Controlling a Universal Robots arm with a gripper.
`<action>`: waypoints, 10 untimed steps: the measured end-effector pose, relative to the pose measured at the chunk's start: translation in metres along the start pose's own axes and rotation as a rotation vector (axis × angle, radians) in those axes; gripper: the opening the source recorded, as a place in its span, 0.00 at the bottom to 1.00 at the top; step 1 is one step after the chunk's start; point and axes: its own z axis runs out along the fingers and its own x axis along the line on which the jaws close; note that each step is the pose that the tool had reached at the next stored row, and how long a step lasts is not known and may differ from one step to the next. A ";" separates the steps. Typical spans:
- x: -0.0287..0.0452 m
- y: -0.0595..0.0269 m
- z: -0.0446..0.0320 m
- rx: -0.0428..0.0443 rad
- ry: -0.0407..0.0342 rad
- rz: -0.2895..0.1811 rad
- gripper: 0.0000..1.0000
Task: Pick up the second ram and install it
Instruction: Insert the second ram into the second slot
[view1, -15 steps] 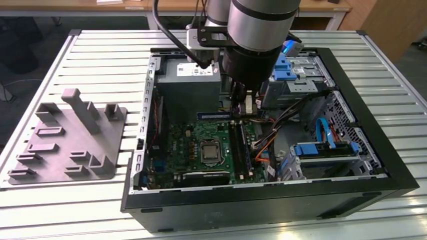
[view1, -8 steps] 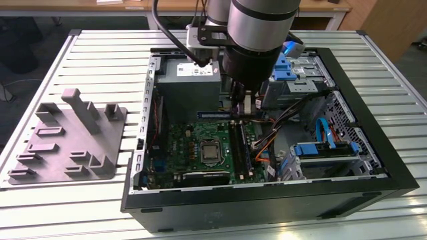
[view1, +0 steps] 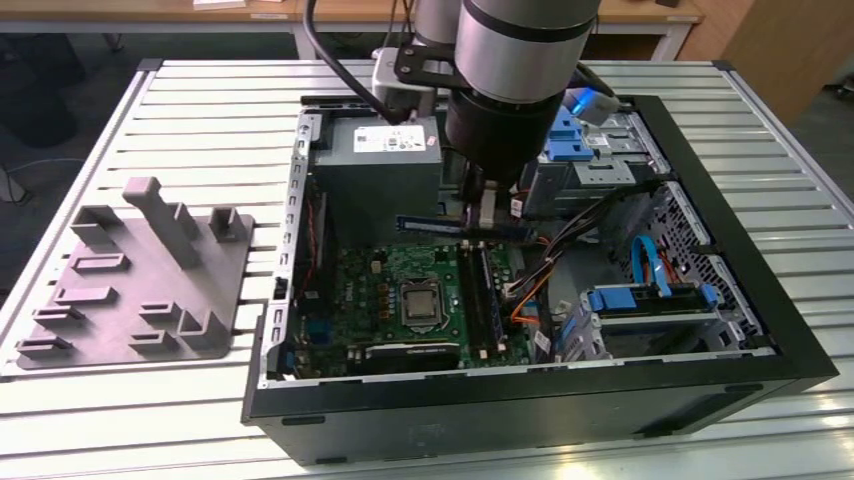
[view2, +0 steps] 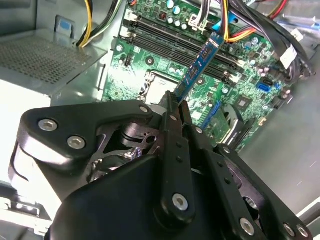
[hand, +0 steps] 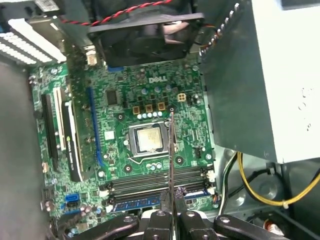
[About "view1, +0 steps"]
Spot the blue drive latch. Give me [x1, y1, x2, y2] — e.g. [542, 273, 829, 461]
[543, 107, 595, 164]

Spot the silver drive cage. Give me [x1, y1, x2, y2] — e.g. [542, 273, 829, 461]
[523, 107, 669, 216]

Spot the grey power supply unit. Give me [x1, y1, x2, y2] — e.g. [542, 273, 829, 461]
[311, 117, 447, 246]

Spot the silver CPU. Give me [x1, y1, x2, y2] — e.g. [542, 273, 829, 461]
[399, 291, 439, 320]

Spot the hard disk in blue carrier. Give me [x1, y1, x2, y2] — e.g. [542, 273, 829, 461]
[586, 283, 720, 314]

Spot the metal socket cover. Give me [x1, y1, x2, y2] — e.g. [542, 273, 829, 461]
[394, 276, 447, 335]

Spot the green motherboard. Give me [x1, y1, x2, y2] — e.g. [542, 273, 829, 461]
[293, 239, 535, 371]

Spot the silver disk bay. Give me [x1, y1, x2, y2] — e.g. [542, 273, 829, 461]
[553, 287, 762, 361]

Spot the black graphics card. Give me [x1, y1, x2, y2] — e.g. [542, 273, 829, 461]
[363, 341, 462, 374]

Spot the wooden cabinet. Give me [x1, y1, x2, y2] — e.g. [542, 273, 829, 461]
[680, 0, 854, 126]

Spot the black PC case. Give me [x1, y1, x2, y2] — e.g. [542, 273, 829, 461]
[241, 93, 841, 469]

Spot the wooden desk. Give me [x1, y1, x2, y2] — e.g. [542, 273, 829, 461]
[0, 0, 706, 61]

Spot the grey parts rack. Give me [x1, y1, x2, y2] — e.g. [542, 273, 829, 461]
[14, 175, 259, 371]

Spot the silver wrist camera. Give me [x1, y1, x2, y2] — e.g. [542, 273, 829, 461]
[370, 45, 439, 124]
[558, 87, 629, 126]

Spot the black cable bundle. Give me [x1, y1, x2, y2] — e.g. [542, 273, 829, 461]
[539, 179, 669, 261]

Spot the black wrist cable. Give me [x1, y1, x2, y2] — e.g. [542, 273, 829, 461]
[303, 0, 409, 124]

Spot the blue data cable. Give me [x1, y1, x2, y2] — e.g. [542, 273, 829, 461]
[630, 234, 676, 299]

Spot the orange wire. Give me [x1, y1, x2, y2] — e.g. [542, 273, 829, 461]
[510, 264, 555, 326]

